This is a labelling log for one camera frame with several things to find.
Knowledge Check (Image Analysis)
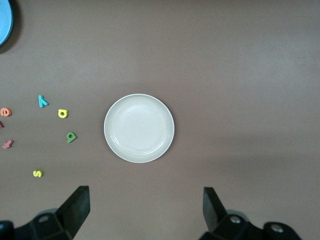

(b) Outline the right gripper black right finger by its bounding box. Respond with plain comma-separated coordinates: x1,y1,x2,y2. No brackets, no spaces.
199,186,303,240

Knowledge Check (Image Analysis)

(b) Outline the beige round plate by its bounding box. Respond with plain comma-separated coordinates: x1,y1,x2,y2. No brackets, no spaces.
103,93,175,164

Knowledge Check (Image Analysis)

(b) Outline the green foam letter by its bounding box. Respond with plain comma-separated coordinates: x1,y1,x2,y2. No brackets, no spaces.
65,131,78,144

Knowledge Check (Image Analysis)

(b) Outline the blue round plate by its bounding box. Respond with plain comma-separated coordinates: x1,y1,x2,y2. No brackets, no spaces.
0,0,14,47

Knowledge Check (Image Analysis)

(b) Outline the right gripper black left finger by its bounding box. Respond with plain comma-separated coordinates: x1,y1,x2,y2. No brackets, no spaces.
0,185,91,240

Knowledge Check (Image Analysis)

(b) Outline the teal foam letter y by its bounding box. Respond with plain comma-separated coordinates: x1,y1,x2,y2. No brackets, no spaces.
38,94,50,108

